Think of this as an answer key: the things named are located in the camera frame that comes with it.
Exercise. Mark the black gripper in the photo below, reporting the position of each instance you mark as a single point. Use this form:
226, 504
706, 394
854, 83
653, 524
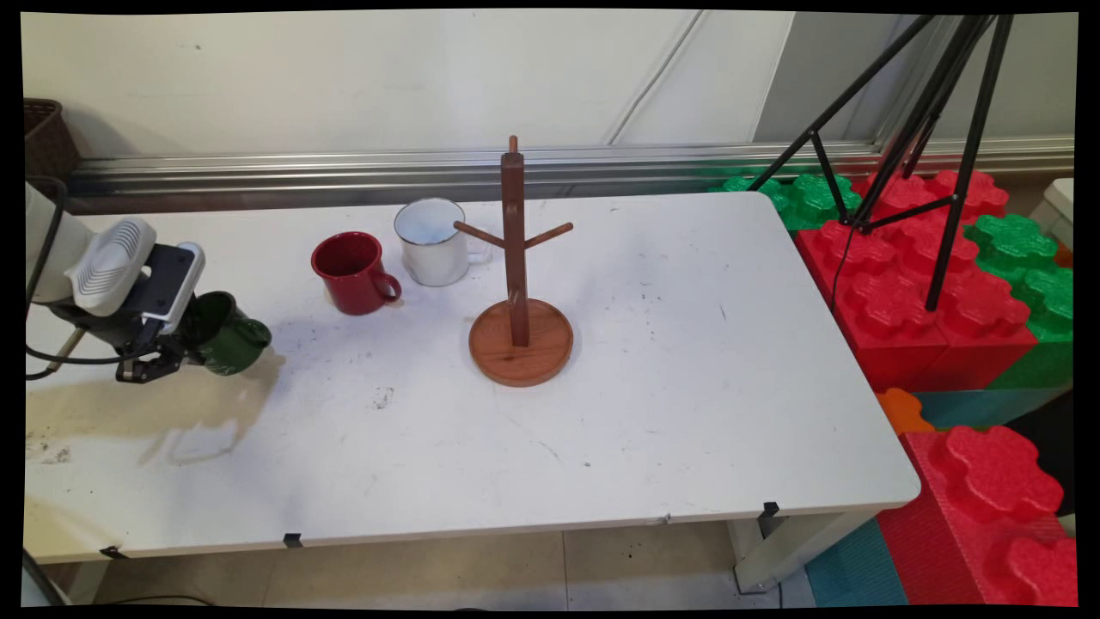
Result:
112, 331

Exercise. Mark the green enamel mug with lettering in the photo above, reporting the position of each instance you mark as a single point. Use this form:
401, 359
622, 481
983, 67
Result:
228, 335

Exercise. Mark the white vented wrist module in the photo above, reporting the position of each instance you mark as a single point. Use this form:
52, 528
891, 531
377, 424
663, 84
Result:
112, 266

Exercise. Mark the red enamel mug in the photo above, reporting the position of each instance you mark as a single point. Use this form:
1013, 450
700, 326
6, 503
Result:
351, 277

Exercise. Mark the dark wicker basket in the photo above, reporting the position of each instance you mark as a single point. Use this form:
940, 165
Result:
50, 137

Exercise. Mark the white enamel mug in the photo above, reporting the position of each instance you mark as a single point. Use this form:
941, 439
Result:
431, 249

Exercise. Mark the brown wooden mug tree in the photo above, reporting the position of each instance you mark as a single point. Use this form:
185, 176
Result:
516, 258

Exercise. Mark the white table leg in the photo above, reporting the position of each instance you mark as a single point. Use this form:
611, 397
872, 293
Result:
791, 550

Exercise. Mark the green foam block with studs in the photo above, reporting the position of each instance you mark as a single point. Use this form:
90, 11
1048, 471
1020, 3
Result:
808, 196
1035, 275

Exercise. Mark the teal foam block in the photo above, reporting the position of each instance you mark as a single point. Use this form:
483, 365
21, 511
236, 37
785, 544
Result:
855, 572
980, 406

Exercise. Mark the orange foam block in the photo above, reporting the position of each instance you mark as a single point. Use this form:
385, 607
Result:
902, 411

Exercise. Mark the large red foam block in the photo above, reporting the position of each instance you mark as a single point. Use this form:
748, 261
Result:
902, 292
988, 516

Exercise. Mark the black tripod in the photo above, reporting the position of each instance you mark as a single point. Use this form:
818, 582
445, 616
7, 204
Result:
941, 112

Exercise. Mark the white box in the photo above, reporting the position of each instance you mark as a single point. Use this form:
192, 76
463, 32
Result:
1059, 211

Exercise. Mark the grey black wrist camera box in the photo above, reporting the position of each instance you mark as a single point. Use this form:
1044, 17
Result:
168, 284

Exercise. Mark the aluminium wall rail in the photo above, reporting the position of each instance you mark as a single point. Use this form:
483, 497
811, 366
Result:
430, 168

